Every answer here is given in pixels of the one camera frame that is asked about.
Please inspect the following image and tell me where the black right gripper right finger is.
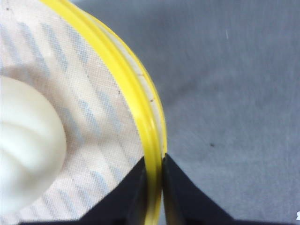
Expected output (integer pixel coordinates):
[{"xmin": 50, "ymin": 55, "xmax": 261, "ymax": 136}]
[{"xmin": 163, "ymin": 154, "xmax": 234, "ymax": 225}]

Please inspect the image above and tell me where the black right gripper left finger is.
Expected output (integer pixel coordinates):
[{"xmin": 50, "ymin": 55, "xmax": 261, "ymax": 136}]
[{"xmin": 78, "ymin": 158, "xmax": 148, "ymax": 225}]

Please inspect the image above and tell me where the bamboo steamer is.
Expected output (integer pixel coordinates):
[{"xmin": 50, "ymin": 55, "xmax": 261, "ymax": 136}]
[{"xmin": 0, "ymin": 0, "xmax": 168, "ymax": 225}]

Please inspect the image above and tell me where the checked steamer liner cloth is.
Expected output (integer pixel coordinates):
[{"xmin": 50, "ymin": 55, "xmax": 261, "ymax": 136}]
[{"xmin": 0, "ymin": 0, "xmax": 143, "ymax": 225}]

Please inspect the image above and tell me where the white bun in rear steamer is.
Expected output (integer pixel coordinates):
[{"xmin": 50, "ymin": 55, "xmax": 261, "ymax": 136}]
[{"xmin": 0, "ymin": 76, "xmax": 67, "ymax": 214}]

